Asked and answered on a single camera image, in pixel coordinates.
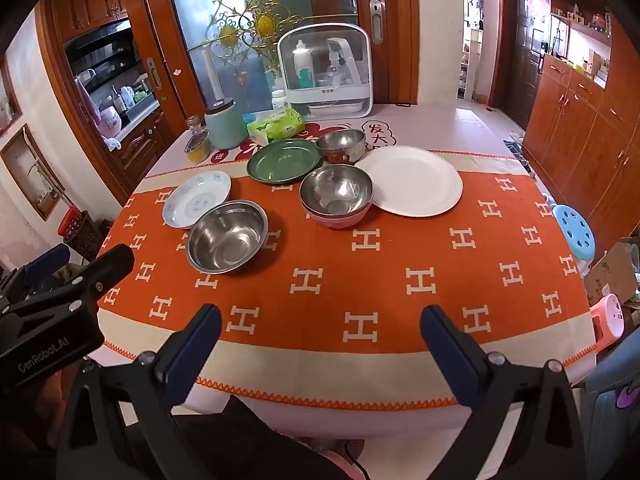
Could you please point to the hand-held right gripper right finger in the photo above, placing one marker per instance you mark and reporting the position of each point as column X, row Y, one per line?
column 447, row 345

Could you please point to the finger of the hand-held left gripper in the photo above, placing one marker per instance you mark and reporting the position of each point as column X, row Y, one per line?
column 115, row 262
column 50, row 257

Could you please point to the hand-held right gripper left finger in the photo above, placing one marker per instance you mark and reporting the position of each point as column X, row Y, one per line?
column 192, row 345

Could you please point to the blue patterned white plate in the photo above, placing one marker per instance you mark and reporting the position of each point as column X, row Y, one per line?
column 192, row 200

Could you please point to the large stainless steel bowl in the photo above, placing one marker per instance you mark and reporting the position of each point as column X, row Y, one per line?
column 225, row 240

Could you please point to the large white plate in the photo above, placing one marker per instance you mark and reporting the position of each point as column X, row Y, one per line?
column 410, row 180

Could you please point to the medium stainless steel bowl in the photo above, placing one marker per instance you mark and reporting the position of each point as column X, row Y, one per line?
column 335, row 190

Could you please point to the green plate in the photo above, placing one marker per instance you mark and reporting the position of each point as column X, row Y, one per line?
column 282, row 160

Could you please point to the red basket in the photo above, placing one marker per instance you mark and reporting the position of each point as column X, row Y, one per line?
column 72, row 225

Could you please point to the orange patterned tablecloth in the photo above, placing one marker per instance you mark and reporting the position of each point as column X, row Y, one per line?
column 380, row 260

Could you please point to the person's dark trousers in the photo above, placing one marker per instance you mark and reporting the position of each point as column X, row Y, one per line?
column 250, row 440

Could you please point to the wooden kitchen cabinet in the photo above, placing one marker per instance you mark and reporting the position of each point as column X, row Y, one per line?
column 140, row 145

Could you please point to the glass jar with yellow contents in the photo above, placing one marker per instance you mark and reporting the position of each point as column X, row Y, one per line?
column 197, row 149

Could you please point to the pink rice cooker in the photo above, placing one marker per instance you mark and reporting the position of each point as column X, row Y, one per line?
column 110, row 121

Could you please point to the small glass jar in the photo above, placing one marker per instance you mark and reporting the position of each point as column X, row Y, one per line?
column 193, row 123

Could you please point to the person's pink garment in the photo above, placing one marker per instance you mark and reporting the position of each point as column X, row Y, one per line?
column 346, row 469

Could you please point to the pink plastic stool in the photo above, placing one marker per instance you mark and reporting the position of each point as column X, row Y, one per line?
column 607, row 317

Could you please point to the pink bowl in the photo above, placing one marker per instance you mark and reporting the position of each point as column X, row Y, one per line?
column 337, row 222

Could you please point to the green canister with dark lid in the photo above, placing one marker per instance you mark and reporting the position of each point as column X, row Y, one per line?
column 225, row 127

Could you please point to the blue plastic stool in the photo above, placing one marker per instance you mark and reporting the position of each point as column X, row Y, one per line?
column 575, row 225

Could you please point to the cardboard box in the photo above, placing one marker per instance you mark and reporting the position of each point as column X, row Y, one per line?
column 610, row 270

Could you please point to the row of shoes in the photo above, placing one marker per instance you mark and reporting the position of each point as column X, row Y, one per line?
column 517, row 142

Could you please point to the green tissue pack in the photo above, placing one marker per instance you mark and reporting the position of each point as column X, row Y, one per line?
column 280, row 122

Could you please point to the white printed table cover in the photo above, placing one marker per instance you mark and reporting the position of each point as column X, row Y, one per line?
column 450, row 125

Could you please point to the glass door with gold ornament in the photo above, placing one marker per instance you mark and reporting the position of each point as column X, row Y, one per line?
column 210, row 60

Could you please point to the small stainless steel bowl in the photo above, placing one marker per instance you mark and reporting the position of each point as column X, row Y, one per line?
column 340, row 142

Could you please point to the small white bottle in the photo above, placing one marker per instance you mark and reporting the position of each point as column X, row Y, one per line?
column 278, row 99

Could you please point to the white storage box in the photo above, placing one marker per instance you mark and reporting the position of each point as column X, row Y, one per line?
column 325, row 91

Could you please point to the white bottle with green label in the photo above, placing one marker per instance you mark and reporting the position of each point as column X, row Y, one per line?
column 302, row 65

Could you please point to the clear bottle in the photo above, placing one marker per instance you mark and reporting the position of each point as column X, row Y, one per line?
column 332, row 70

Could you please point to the dark entrance door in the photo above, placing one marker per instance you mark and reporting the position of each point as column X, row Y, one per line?
column 525, row 60

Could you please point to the wooden picture frame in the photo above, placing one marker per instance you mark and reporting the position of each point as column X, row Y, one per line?
column 35, row 170

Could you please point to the wooden wall cabinet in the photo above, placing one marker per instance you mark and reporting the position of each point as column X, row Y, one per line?
column 575, row 125

